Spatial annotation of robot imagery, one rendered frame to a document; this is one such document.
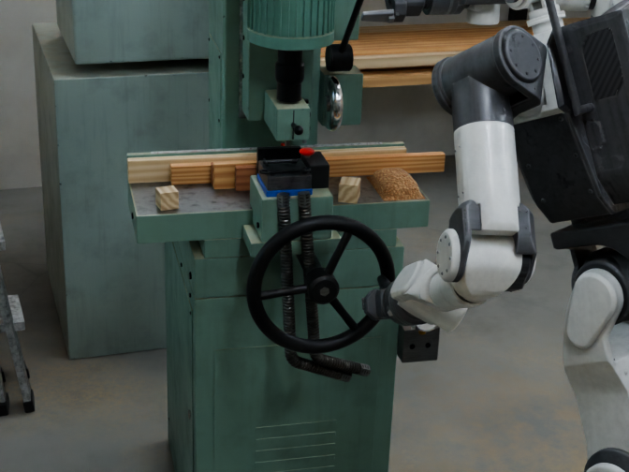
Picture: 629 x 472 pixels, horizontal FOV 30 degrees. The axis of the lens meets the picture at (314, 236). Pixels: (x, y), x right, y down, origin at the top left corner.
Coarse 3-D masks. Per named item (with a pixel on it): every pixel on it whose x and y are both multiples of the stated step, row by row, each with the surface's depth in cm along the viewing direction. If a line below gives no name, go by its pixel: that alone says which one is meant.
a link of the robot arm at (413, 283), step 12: (420, 264) 190; (432, 264) 189; (408, 276) 191; (420, 276) 188; (432, 276) 187; (396, 288) 194; (408, 288) 189; (420, 288) 187; (396, 300) 196; (408, 300) 192; (420, 300) 188
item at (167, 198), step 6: (162, 186) 232; (168, 186) 233; (156, 192) 232; (162, 192) 230; (168, 192) 230; (174, 192) 230; (156, 198) 232; (162, 198) 230; (168, 198) 230; (174, 198) 231; (156, 204) 233; (162, 204) 230; (168, 204) 231; (174, 204) 231; (162, 210) 231
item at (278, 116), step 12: (276, 96) 245; (264, 108) 251; (276, 108) 239; (288, 108) 239; (300, 108) 239; (276, 120) 239; (288, 120) 239; (300, 120) 240; (276, 132) 240; (288, 132) 240
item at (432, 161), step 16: (336, 160) 250; (352, 160) 250; (368, 160) 251; (384, 160) 252; (400, 160) 253; (416, 160) 254; (432, 160) 255; (176, 176) 243; (192, 176) 244; (208, 176) 245; (336, 176) 251
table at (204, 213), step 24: (144, 192) 239; (192, 192) 240; (216, 192) 241; (240, 192) 241; (336, 192) 243; (360, 192) 243; (144, 216) 228; (168, 216) 229; (192, 216) 231; (216, 216) 232; (240, 216) 233; (360, 216) 239; (384, 216) 240; (408, 216) 241; (144, 240) 230; (168, 240) 231; (192, 240) 233; (336, 240) 229
